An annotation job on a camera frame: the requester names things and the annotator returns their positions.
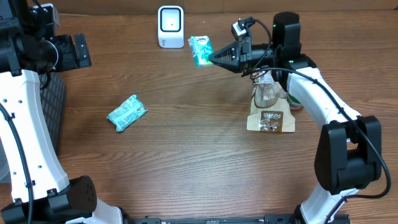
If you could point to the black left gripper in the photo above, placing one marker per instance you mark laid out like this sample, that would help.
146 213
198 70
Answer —
81 50

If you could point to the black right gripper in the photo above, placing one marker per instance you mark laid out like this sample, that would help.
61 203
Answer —
240 56

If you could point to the teal white tissue pack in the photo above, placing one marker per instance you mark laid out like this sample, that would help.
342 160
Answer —
201 50

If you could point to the brown white snack pouch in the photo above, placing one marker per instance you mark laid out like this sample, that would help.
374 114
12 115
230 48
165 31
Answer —
269 111

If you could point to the light green wet wipes pack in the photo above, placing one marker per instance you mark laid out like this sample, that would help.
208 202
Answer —
127 113

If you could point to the green lid seasoning jar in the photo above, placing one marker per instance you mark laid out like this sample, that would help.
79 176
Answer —
293 102

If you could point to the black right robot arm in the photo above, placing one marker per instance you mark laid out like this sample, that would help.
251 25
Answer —
348 155

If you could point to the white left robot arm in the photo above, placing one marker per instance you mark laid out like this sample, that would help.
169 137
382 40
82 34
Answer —
41 190

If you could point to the white barcode scanner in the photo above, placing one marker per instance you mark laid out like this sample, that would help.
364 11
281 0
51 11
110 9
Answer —
171 27

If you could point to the grey plastic mesh basket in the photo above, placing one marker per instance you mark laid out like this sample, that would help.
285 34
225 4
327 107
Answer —
53 103

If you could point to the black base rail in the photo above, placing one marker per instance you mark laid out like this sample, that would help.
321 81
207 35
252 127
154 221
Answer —
267 219

